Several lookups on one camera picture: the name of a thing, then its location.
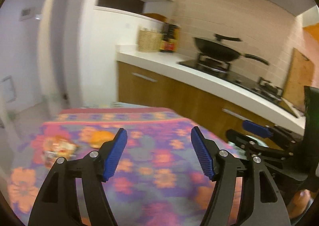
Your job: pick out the floral cloth covered table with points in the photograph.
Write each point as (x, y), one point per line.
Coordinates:
(158, 180)

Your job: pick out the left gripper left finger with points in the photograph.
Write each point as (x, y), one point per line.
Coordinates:
(57, 203)

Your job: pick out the black gas stove top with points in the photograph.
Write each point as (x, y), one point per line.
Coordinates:
(260, 87)

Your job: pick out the white countertop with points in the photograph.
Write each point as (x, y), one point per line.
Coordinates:
(167, 64)

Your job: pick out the bamboo cutting board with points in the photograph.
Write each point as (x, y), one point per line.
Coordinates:
(301, 73)

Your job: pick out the black wok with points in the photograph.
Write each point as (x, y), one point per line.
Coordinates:
(215, 49)

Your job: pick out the wooden kitchen cabinet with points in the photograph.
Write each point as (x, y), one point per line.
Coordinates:
(216, 106)

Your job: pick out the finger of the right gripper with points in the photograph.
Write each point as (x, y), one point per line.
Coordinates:
(249, 146)
(258, 128)

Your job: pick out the dark soy sauce bottle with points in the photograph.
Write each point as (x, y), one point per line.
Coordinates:
(165, 44)

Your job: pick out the red label sauce bottle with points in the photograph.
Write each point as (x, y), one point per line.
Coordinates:
(173, 37)

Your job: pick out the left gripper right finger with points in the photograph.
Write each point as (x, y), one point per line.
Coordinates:
(261, 202)

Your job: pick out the beige utensil basket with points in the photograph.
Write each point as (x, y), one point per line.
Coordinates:
(149, 40)

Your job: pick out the orange snack wrapper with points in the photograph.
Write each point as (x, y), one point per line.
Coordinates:
(57, 146)

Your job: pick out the person right hand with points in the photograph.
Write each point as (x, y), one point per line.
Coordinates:
(298, 204)

